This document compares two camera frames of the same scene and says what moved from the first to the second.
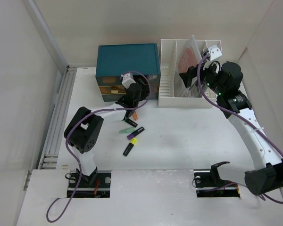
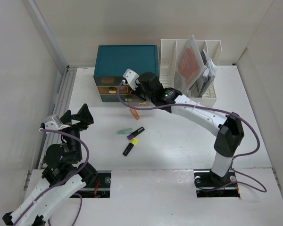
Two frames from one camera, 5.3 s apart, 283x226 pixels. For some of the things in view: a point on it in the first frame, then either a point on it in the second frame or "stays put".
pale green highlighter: (127, 131) stays put
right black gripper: (187, 76) to (136, 92)
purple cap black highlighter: (131, 135) stays put
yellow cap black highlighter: (133, 142) stays put
